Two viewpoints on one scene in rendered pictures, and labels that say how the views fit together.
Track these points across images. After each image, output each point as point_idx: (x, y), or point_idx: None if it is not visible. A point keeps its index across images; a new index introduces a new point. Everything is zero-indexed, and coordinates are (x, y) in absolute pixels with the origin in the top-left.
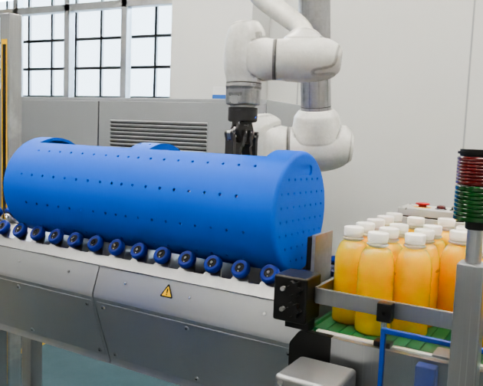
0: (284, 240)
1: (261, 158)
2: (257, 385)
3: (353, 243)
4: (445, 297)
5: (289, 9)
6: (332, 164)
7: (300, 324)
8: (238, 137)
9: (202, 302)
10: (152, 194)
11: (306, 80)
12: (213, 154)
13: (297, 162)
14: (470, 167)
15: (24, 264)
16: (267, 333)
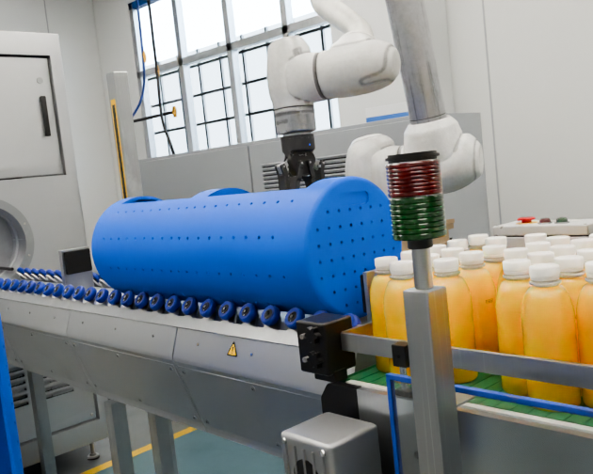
0: (332, 281)
1: (299, 192)
2: None
3: (382, 276)
4: None
5: (345, 13)
6: (455, 182)
7: (326, 375)
8: (294, 170)
9: (262, 358)
10: (204, 244)
11: (359, 93)
12: (259, 193)
13: (338, 190)
14: (391, 176)
15: (120, 332)
16: (321, 388)
